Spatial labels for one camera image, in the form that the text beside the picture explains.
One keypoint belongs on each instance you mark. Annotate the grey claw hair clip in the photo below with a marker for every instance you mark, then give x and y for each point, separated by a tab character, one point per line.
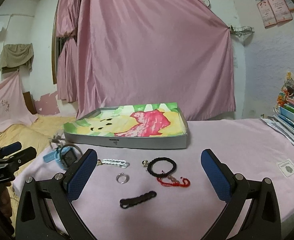
57	141

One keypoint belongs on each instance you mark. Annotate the gold earring red stone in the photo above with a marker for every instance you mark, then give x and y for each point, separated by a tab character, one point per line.
145	163

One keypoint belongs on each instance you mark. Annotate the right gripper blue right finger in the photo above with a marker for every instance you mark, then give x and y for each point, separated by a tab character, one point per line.
218	173

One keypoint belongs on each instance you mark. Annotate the pink wall certificates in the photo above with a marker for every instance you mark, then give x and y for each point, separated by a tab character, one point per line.
275	12

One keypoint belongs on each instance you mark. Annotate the wire wall shelf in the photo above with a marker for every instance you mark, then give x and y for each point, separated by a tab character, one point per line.
241	31

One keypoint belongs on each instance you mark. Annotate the stack of books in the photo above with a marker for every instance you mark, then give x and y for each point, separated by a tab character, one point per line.
282	120

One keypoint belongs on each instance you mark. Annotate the tied pink window curtain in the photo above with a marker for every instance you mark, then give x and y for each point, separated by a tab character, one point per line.
66	28

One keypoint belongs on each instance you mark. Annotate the brown hair tie yellow bead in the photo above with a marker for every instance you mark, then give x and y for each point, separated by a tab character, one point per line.
74	148

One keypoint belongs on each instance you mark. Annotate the grey tray with floral liner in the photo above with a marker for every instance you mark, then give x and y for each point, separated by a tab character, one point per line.
159	126

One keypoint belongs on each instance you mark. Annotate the blue smart watch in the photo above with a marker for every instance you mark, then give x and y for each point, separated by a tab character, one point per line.
64	157

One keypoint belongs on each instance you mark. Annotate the white square label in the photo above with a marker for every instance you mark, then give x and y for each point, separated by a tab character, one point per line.
286	167

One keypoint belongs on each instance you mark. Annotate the pink tablecloth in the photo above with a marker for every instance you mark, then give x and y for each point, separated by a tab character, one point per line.
246	146

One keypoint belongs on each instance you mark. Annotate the black braided hair clip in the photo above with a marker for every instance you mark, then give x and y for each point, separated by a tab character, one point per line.
131	202

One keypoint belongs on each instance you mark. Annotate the large pink curtain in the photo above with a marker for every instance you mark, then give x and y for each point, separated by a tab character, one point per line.
134	52

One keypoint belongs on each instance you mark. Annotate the person's left hand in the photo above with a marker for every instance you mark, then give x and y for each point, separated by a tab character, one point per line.
4	204

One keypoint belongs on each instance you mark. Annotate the pink embroidered cloth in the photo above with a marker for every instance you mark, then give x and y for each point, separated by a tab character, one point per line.
13	108

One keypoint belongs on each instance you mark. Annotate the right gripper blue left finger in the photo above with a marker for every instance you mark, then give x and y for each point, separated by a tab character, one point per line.
79	173

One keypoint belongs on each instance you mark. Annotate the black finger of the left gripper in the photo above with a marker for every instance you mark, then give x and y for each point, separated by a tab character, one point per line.
22	156

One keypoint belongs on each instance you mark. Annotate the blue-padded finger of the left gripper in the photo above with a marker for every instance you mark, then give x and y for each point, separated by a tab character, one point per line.
10	149

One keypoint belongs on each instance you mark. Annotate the olive green hanging cloth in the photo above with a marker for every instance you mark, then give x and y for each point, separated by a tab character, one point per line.
16	56

